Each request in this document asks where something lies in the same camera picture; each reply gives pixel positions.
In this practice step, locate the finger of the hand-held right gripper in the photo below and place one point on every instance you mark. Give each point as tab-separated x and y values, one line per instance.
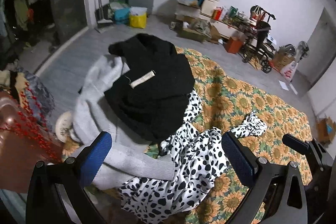
296	142

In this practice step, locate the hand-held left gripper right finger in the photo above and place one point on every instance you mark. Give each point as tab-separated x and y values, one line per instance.
237	158

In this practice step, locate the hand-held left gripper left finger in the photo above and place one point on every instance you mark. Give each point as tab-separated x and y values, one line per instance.
97	158

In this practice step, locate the black sweater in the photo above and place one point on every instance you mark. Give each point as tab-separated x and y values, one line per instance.
157	98

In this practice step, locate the pile of patterned clothes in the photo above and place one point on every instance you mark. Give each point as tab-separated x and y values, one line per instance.
29	87

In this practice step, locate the hanging clothes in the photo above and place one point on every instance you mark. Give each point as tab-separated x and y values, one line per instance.
22	6

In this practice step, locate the torn cardboard box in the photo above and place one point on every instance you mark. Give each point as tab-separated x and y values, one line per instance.
326	130

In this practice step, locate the black-spotted white garment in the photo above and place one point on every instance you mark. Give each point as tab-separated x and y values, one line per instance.
194	161

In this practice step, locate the white plate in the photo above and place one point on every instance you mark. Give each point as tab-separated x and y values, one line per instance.
64	125

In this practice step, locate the grey sweater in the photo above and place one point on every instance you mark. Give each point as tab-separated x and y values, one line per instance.
89	108

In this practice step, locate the white paper sheet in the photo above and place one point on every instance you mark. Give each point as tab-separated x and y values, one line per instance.
284	85

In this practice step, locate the sunflower print blanket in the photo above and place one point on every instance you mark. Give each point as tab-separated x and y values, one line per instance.
249	98

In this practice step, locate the white bag with red print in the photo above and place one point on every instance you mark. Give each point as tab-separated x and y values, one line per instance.
288	71

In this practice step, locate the brown suitcase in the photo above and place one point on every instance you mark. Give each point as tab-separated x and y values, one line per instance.
21	145

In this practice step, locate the brown cardboard box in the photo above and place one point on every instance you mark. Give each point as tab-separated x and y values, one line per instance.
281	58

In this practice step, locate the grey round fan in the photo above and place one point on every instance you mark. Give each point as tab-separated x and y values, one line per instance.
290	50

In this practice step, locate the black standing fan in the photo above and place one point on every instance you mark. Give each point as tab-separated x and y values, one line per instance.
303	47

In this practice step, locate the orange box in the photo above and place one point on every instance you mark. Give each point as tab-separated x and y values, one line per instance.
233	45

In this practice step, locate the low white cabinet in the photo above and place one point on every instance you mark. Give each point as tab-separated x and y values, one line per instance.
225	29

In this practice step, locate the open olive cardboard box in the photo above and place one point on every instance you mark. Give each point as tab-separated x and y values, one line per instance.
193	32

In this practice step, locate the broom with dustpan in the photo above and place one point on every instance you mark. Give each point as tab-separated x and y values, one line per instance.
101	22

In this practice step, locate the yellow bag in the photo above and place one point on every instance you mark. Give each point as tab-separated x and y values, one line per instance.
137	20

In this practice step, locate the teal bag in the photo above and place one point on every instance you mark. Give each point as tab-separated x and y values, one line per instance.
122	14

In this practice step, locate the light wooden box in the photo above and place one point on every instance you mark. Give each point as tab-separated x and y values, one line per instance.
209	5

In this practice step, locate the stack of cardboard boxes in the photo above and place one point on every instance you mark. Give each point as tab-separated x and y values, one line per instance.
186	7

